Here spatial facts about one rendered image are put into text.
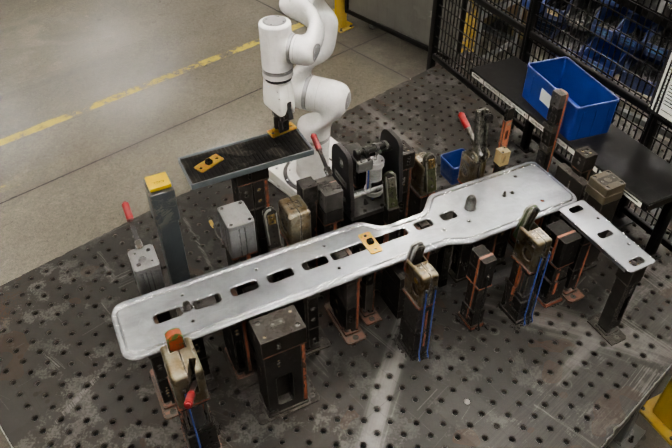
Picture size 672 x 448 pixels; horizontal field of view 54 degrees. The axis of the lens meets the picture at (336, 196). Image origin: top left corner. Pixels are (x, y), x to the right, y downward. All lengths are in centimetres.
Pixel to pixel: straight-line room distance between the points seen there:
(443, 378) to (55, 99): 343
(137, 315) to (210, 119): 259
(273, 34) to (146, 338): 82
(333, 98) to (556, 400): 114
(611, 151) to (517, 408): 89
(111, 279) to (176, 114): 217
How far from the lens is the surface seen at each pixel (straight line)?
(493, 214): 199
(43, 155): 418
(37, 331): 222
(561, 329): 214
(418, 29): 465
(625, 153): 232
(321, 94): 219
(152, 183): 186
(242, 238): 179
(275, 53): 173
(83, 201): 376
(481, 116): 203
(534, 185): 213
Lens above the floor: 230
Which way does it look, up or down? 41 degrees down
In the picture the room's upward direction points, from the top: straight up
